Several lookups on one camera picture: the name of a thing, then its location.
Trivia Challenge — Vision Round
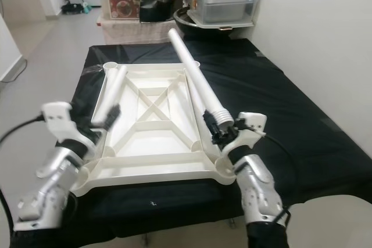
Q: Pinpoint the black tablecloth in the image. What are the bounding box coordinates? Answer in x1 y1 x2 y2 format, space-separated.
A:
55 38 372 240

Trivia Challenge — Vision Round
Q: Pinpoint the white plastic table leg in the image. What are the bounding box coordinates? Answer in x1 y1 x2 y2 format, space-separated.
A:
167 27 237 125
183 74 221 156
92 65 130 128

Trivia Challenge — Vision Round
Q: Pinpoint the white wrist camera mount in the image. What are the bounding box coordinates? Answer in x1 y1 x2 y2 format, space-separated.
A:
221 112 268 156
41 102 94 144

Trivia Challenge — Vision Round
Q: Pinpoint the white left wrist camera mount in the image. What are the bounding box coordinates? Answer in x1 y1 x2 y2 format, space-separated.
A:
41 102 94 144

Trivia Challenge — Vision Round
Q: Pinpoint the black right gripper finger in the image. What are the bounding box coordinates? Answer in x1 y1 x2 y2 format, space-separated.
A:
202 110 221 138

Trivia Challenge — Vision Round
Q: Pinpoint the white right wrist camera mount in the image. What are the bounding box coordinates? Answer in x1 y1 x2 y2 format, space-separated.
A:
221 112 268 156

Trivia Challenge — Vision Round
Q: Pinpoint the black wok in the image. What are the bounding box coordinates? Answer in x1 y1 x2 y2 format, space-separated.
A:
173 7 253 39

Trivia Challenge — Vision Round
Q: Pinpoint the clear plastic container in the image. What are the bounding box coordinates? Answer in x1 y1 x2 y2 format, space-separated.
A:
187 0 262 26

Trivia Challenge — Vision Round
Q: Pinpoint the clear tape strip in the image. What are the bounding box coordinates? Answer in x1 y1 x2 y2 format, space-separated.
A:
83 63 108 76

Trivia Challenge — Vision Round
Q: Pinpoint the long black wall cable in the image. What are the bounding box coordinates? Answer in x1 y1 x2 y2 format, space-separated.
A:
5 57 28 84

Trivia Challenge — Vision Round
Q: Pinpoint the white plastic children table top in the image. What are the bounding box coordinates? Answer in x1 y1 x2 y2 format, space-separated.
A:
71 61 236 197

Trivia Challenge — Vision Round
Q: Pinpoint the beige cloth covered bench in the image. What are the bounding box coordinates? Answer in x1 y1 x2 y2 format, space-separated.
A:
98 16 181 44

